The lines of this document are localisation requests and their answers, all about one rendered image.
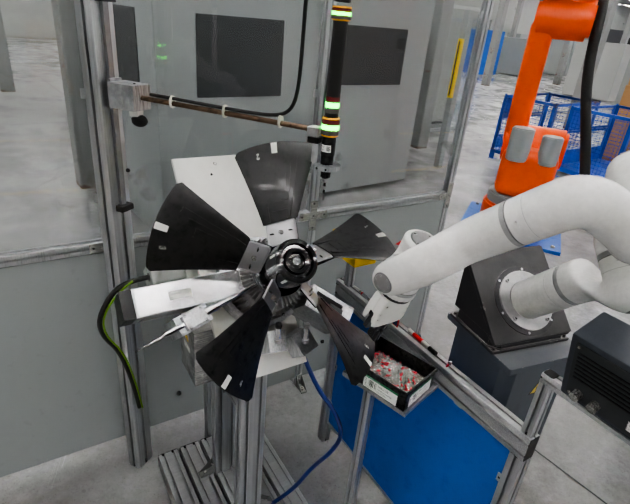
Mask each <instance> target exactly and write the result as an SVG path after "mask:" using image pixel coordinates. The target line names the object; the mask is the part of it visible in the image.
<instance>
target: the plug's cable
mask: <svg viewBox="0 0 630 504"><path fill-rule="evenodd" d="M145 280H149V275H144V276H139V277H136V278H132V279H130V280H127V281H125V282H123V283H121V284H119V285H118V286H116V287H115V288H114V289H113V290H112V291H111V292H110V293H109V295H108V296H107V297H106V299H105V301H104V303H103V304H102V306H101V309H100V311H99V314H98V318H97V328H98V331H99V333H100V335H101V337H102V338H103V340H104V341H105V342H106V343H107V344H108V345H109V346H111V347H112V348H113V350H114V351H115V352H116V354H117V355H118V357H119V358H120V360H121V362H122V364H123V366H124V369H125V371H126V373H127V376H128V379H129V381H130V384H131V387H132V391H133V394H134V397H135V401H136V404H137V408H138V409H140V408H141V407H142V408H143V404H142V400H141V396H140V393H139V389H138V386H137V383H136V380H135V377H134V374H133V372H132V369H131V366H130V364H129V362H128V360H127V358H126V356H125V355H124V353H123V351H122V350H121V349H120V347H119V346H118V345H117V344H115V343H114V342H113V341H112V340H111V338H110V337H109V336H108V334H107V332H106V329H105V318H106V314H107V312H108V310H109V308H110V306H111V305H112V303H113V302H114V300H115V297H114V296H116V294H117V293H118V292H119V291H123V290H124V289H125V288H127V287H128V286H129V285H131V284H134V283H137V282H141V281H145ZM113 297H114V298H113ZM111 300H112V301H111ZM109 303H110V304H109Z"/></svg>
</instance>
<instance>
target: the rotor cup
mask: <svg viewBox="0 0 630 504"><path fill-rule="evenodd" d="M273 254H275V256H274V257H273V258H271V259H270V256H272V255H273ZM295 257H299V258H300V260H301V263H300V264H299V265H296V264H294V262H293V259H294V258H295ZM317 267H318V260H317V256H316V253H315V251H314V249H313V248H312V247H311V246H310V245H309V244H308V243H307V242H305V241H303V240H301V239H288V240H285V241H284V242H282V243H281V244H279V245H278V246H275V247H272V248H271V251H270V253H269V255H268V257H267V259H266V261H265V263H264V265H263V267H262V269H261V271H260V272H259V273H254V276H255V280H256V282H257V284H258V285H259V287H260V288H261V289H262V290H263V291H264V290H265V288H266V286H267V284H268V282H269V280H270V279H271V277H272V278H273V279H274V280H275V282H276V284H277V286H278V288H279V290H280V292H281V296H280V297H286V296H289V295H291V294H293V293H294V292H296V291H297V290H298V289H299V288H300V286H301V285H302V284H304V283H306V282H308V281H309V280H311V279H312V278H313V276H314V275H315V273H316V271H317ZM284 280H286V281H287V282H285V283H283V284H282V283H280V282H282V281H284Z"/></svg>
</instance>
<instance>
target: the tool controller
mask: <svg viewBox="0 0 630 504"><path fill-rule="evenodd" d="M561 391H562V392H563V393H565V394H566V395H567V396H569V398H570V399H571V400H572V401H573V402H577V403H579V404H580V405H582V406H583V407H584V408H586V410H587V411H588V412H589V413H590V414H594V415H596V416H597V417H599V418H600V419H602V420H603V421H604V422H606V423H607V424H609V425H610V426H611V427H613V428H614V429H616V430H617V431H619V432H620V433H621V434H623V435H624V436H626V437H627V438H629V439H630V325H629V324H627V323H625V322H623V321H622V320H620V319H618V318H616V317H614V316H612V315H610V314H608V313H606V312H602V313H601V314H600V315H598V316H597V317H595V318H594V319H592V320H591V321H590V322H588V323H587V324H585V325H584V326H582V327H581V328H580V329H578V330H577V331H575V332H574V333H573V336H572V340H571V345H570V350H569V354H568V359H567V363H566V368H565V372H564V377H563V381H562V386H561Z"/></svg>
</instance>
